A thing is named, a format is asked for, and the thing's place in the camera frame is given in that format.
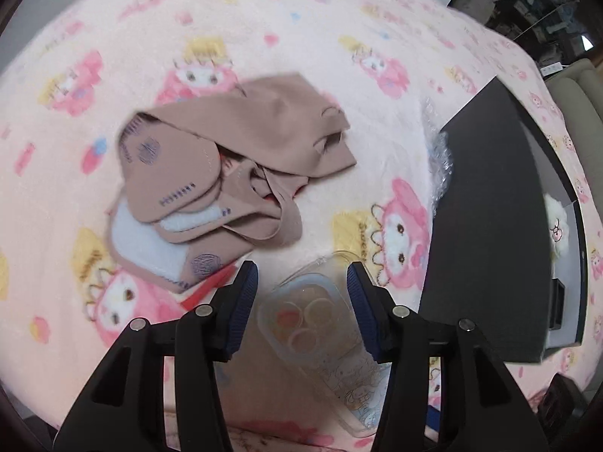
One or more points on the red packet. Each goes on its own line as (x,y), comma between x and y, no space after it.
(207,289)

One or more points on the black storage box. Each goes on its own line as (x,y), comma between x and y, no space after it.
(494,226)

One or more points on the white plush toy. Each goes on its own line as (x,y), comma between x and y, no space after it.
(557,226)

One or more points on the bubble wrap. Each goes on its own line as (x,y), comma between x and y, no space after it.
(438,160)

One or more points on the clear plastic pouch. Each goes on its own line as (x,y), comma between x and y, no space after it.
(311,320)

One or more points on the tan stitched pad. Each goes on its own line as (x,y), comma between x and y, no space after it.
(160,169)

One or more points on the dark glass cabinet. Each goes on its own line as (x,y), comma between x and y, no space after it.
(541,4)

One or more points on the pink cartoon printed blanket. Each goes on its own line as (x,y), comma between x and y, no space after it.
(282,33)

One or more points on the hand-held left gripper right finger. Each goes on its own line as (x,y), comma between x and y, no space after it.
(362,299)

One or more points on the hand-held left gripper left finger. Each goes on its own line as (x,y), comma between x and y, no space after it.
(242,301)

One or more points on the white power strip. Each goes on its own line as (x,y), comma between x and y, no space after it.
(551,68)

